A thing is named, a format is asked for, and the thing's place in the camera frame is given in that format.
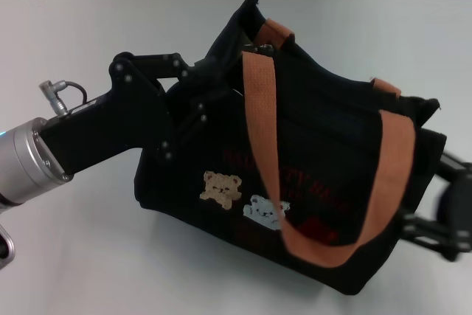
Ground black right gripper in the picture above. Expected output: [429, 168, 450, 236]
[400, 150, 472, 263]

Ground left gripper metal cable connector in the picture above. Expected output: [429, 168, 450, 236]
[38, 78, 89, 117]

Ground black food bag orange straps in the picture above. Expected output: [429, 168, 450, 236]
[133, 0, 448, 286]

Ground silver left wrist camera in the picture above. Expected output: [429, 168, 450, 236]
[0, 223, 18, 271]

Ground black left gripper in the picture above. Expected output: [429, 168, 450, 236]
[39, 51, 230, 176]

